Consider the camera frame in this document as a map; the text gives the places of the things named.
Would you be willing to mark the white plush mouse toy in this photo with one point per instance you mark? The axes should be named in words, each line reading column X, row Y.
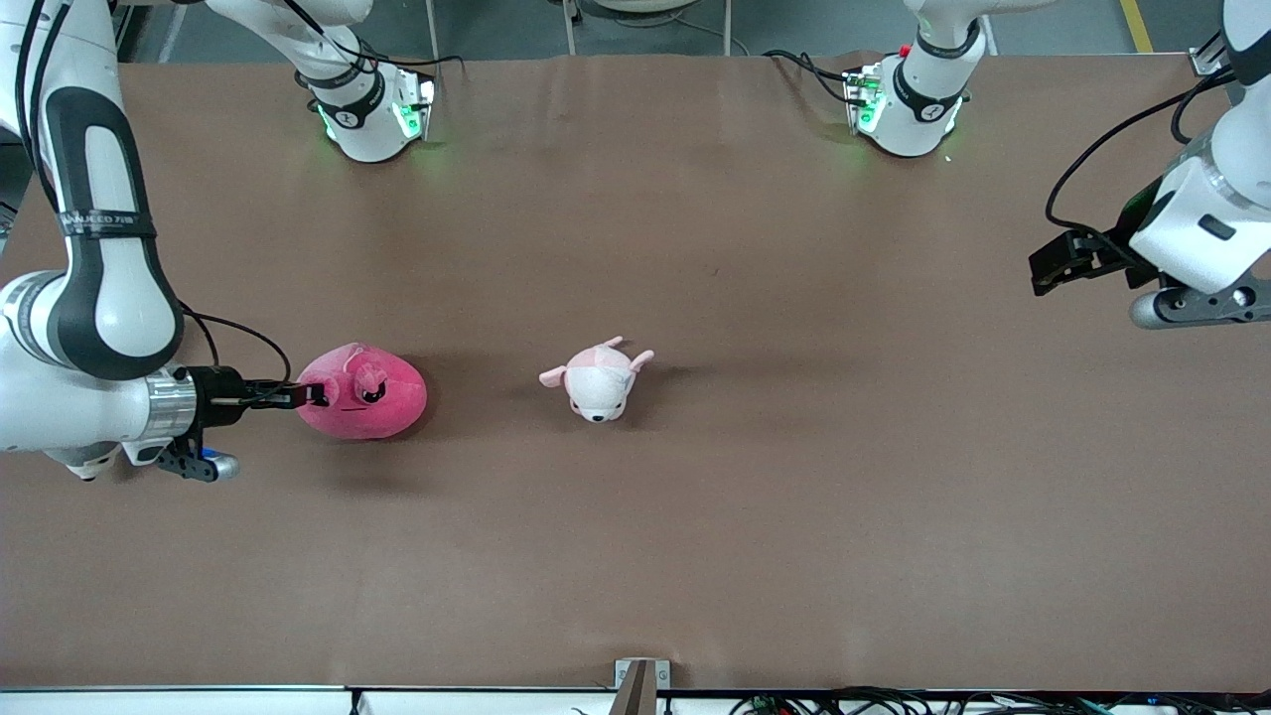
column 601, row 382

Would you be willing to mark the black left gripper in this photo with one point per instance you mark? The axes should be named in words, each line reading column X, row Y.
column 1120, row 243

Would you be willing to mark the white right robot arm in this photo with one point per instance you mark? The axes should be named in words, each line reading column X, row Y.
column 99, row 298

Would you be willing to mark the pink round plush toy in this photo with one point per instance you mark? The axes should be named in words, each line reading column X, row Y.
column 387, row 407

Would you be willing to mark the grey metal camera bracket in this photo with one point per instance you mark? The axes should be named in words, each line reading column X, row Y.
column 640, row 685

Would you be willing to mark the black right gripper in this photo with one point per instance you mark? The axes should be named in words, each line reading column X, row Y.
column 218, row 387

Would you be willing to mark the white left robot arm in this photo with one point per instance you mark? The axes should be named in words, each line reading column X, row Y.
column 1221, row 209

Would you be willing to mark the metal corner bracket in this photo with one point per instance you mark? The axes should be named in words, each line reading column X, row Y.
column 1206, row 58

